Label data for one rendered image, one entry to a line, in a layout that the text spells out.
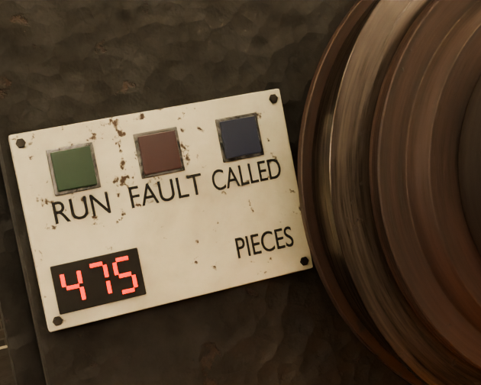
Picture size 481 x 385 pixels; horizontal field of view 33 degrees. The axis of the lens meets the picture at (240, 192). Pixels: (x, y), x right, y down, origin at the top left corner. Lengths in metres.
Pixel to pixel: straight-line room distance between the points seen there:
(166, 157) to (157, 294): 0.13
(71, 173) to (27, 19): 0.15
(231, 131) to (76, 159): 0.15
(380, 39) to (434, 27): 0.04
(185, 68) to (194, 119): 0.06
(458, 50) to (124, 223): 0.33
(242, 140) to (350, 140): 0.14
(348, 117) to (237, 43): 0.18
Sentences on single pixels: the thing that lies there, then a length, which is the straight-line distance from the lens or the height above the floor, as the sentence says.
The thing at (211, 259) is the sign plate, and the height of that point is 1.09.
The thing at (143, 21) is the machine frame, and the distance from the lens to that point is 0.80.
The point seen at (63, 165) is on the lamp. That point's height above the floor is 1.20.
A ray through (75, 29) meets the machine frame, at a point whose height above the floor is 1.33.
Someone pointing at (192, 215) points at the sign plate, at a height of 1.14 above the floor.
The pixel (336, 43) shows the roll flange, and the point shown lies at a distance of 0.75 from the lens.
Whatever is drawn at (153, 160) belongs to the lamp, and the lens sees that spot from 0.76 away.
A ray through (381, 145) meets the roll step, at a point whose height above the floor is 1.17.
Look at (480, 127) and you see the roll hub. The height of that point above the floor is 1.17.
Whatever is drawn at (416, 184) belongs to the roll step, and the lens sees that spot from 0.67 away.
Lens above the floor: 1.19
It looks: 3 degrees down
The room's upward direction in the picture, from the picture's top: 11 degrees counter-clockwise
